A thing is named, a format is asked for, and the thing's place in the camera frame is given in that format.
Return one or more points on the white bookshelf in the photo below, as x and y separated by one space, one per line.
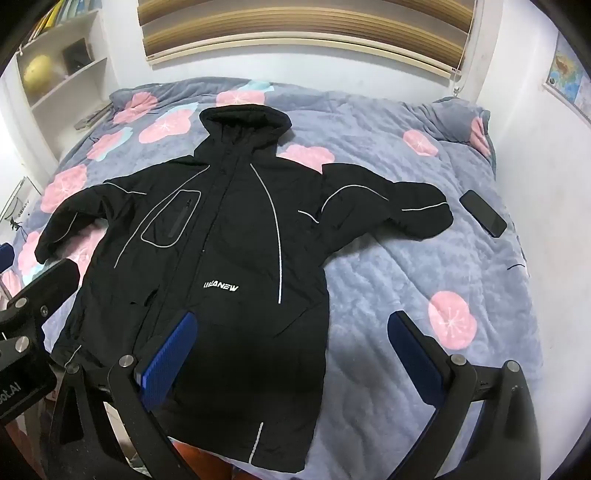
60 74

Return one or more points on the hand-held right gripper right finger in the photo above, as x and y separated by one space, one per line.
415 357

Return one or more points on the grey floral blanket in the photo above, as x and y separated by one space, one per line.
406 286

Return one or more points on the wall map poster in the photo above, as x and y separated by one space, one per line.
570 76

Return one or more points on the striped window blind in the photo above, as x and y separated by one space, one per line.
300 32

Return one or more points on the yellow ball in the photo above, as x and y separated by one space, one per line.
39 74

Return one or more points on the black smartphone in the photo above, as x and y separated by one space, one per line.
483 213

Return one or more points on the orange cloth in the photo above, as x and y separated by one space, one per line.
189 459

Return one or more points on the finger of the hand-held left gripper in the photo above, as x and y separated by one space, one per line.
53 279

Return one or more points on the row of books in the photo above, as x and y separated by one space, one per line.
57 14

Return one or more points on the black hooded jacket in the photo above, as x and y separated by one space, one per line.
221 240

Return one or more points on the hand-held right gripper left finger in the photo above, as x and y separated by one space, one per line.
168 360

